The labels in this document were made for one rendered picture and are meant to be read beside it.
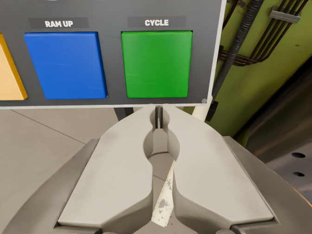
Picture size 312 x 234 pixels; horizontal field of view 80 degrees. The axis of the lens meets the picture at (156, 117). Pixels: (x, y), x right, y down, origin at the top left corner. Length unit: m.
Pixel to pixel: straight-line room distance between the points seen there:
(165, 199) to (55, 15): 0.45
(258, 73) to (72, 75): 0.49
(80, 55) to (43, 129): 1.29
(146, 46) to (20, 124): 1.45
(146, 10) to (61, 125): 1.29
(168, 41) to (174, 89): 0.05
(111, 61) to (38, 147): 1.26
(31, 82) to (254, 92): 0.58
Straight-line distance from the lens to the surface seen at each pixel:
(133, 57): 0.22
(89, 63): 0.23
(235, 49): 0.53
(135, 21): 0.22
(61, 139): 1.41
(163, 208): 0.53
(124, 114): 0.54
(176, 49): 0.21
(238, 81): 0.64
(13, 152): 1.53
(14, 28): 0.26
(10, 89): 0.28
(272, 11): 0.48
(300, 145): 0.49
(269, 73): 0.60
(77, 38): 0.22
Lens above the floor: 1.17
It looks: 62 degrees down
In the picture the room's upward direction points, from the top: straight up
